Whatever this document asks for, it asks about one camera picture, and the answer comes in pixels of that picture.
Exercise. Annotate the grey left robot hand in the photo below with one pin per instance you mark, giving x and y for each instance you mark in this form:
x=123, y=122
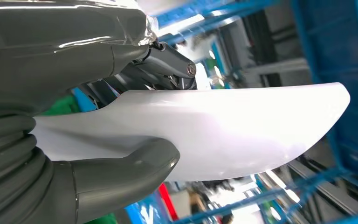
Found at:
x=43, y=61

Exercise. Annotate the blue metal shelf rack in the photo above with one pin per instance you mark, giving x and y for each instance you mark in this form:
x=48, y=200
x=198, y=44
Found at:
x=336, y=61

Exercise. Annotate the red barrier belt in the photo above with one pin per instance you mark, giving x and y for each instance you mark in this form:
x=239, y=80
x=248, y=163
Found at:
x=168, y=201

